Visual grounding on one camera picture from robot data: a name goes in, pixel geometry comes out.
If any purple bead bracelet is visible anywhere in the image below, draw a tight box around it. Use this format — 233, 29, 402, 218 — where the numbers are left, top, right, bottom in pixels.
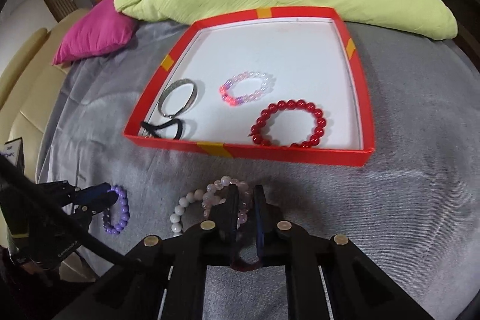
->
102, 185, 131, 235

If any dark maroon hair ring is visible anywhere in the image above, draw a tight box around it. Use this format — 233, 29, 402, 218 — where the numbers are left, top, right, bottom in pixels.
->
229, 247, 264, 272

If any black hair tie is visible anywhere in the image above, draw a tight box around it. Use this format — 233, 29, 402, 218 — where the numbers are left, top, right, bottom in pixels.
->
140, 118, 187, 141

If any pale pink crystal bracelet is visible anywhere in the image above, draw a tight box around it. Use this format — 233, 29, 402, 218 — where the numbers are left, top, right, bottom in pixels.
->
201, 175, 254, 225

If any silver metal bangle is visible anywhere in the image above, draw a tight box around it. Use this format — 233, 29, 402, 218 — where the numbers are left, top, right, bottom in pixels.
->
157, 79, 198, 118

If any pink white bead bracelet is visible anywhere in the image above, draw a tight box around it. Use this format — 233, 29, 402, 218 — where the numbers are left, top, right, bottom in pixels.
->
218, 70, 275, 107

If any red bead bracelet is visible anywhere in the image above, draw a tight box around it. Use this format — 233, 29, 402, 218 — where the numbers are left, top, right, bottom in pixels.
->
249, 99, 328, 149

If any grey bed blanket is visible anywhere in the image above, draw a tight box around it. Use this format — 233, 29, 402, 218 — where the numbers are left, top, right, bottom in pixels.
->
36, 21, 479, 319

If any cream leather sofa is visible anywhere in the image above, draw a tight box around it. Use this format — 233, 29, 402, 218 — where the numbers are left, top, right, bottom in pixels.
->
0, 9, 87, 180

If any magenta pillow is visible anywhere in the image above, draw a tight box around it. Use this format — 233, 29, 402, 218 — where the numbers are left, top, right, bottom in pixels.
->
52, 0, 138, 65

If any red gift box lid tray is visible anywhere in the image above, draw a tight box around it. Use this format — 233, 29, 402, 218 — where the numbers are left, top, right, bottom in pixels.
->
124, 7, 375, 166

